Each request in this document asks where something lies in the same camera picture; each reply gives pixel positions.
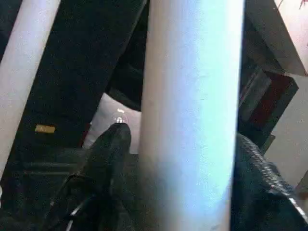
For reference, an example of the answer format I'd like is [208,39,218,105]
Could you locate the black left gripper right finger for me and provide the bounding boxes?
[231,133,308,231]

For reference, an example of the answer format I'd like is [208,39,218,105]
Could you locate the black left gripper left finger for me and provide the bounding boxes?
[47,123,136,231]

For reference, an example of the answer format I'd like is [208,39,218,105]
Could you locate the white plastic table leg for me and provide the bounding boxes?
[0,0,61,172]
[138,0,246,231]

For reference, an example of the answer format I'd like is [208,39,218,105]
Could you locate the grey cushion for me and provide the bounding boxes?
[81,93,143,155]

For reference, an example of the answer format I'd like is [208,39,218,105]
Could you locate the dark box with red side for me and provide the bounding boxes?
[239,68,300,149]

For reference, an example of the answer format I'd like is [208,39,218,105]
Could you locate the black furniture with gold label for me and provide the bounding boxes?
[0,0,150,154]

